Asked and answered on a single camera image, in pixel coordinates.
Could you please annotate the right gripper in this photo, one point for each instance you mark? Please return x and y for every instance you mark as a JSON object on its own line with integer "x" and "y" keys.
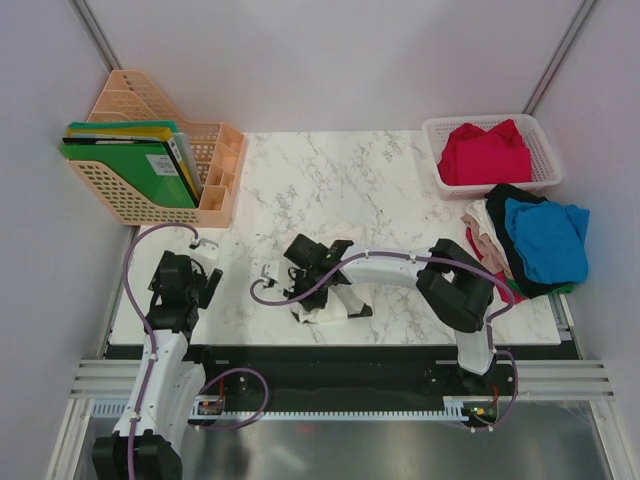
{"x": 319, "y": 301}

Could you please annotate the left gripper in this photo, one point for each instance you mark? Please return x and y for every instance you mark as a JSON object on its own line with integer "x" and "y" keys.
{"x": 206, "y": 283}

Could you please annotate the white t shirt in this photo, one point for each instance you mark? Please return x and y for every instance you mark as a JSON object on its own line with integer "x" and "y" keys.
{"x": 335, "y": 310}

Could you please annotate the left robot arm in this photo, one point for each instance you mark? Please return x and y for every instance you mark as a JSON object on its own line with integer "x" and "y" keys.
{"x": 145, "y": 442}

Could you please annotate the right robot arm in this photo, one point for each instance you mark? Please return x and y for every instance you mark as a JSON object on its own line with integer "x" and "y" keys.
{"x": 455, "y": 286}

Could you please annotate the green file folder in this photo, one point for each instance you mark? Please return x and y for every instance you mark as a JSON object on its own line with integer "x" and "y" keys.
{"x": 135, "y": 170}

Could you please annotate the beige pink t shirt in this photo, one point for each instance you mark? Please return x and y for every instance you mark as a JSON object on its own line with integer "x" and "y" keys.
{"x": 484, "y": 238}

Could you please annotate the white plastic basket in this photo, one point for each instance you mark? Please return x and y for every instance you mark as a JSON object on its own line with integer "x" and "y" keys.
{"x": 546, "y": 167}

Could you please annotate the red t shirt in basket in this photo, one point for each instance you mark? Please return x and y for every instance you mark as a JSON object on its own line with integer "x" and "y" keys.
{"x": 473, "y": 156}

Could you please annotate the peach plastic file organizer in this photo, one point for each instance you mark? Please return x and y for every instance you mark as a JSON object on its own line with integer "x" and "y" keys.
{"x": 148, "y": 164}

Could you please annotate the black t shirt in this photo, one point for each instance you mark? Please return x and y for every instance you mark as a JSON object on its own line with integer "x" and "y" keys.
{"x": 496, "y": 208}

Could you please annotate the blue t shirt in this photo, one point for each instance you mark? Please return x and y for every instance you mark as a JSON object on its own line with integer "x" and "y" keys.
{"x": 550, "y": 240}

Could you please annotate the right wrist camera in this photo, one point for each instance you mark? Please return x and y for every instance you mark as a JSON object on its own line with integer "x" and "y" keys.
{"x": 272, "y": 274}

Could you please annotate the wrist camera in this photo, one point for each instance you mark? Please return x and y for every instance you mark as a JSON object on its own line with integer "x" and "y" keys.
{"x": 272, "y": 274}
{"x": 204, "y": 251}

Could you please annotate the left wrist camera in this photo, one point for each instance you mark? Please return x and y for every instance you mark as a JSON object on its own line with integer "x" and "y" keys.
{"x": 204, "y": 251}

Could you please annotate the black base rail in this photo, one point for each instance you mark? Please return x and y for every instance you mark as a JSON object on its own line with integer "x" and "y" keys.
{"x": 322, "y": 378}

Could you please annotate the white slotted cable duct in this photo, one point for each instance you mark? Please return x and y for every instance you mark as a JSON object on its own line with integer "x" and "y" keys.
{"x": 204, "y": 409}

